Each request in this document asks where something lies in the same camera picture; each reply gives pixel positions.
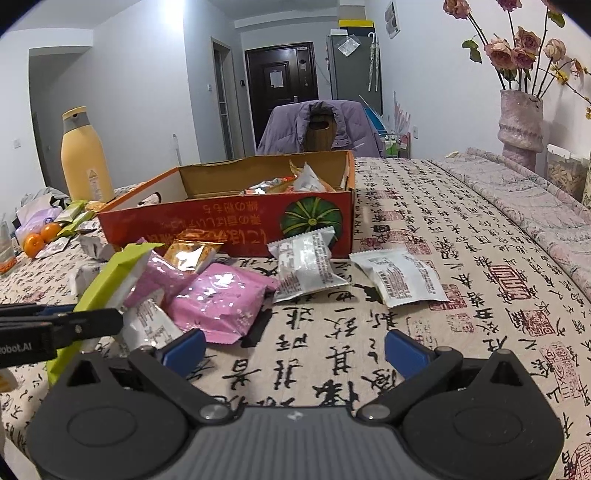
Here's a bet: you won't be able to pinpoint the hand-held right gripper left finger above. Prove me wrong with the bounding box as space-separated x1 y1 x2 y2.
65 329 234 423

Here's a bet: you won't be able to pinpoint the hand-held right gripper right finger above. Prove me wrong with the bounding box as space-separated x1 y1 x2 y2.
358 329 532 423

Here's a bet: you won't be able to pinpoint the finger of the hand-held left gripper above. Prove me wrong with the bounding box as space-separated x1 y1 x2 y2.
0 303 77 320
48 308 124 349

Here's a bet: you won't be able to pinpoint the green long snack packet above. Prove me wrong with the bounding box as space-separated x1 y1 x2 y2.
46 242 164 386

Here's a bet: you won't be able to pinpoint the pink snack packet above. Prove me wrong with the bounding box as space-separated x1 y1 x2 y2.
166 263 280 346
122 253 190 310

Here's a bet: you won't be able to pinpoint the brown cracker snack packet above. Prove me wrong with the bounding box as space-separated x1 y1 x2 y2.
164 228 225 275

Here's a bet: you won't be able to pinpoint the red cardboard box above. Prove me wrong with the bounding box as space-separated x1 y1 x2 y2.
97 150 356 259

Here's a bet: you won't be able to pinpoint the silver white snack packet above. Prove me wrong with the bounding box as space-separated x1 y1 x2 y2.
268 226 350 304

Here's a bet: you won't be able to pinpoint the clear plastic cup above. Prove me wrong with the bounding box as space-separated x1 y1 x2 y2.
0 222 18 278

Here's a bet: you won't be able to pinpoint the small white snack packet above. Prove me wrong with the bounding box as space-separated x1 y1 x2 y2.
34 237 70 259

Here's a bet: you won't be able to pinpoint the purple tissue pack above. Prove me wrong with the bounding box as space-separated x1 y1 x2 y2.
16 194 63 241

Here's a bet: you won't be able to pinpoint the small green snack packet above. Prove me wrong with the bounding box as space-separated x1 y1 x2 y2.
69 211 98 234
53 200 86 227

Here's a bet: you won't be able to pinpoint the yellow bottle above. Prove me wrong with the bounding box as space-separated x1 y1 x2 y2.
61 106 115 204

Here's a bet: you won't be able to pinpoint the grey quilted cloth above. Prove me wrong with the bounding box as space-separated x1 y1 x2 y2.
429 148 591 296

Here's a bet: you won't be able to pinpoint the wooden chair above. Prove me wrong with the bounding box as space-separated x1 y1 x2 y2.
302 111 335 152

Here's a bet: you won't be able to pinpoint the clear storage jar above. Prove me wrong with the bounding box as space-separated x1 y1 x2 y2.
546 144 591 204

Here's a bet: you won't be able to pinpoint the pink vase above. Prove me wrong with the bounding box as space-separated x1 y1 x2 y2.
498 89 546 171

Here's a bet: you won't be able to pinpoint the grey interior door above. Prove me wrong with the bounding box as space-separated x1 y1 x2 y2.
211 37 234 162

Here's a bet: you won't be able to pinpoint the dark entrance door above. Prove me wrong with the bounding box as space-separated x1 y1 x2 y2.
245 42 317 155

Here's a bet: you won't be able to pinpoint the grey refrigerator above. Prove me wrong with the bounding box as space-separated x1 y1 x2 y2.
327 31 384 114

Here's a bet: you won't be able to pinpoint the white folded umbrella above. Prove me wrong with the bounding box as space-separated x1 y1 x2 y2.
368 32 380 90

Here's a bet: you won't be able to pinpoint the dried pink roses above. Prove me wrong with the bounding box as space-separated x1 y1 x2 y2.
443 0 591 93

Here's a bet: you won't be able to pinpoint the yellow flower branches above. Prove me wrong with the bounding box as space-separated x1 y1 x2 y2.
549 58 591 121

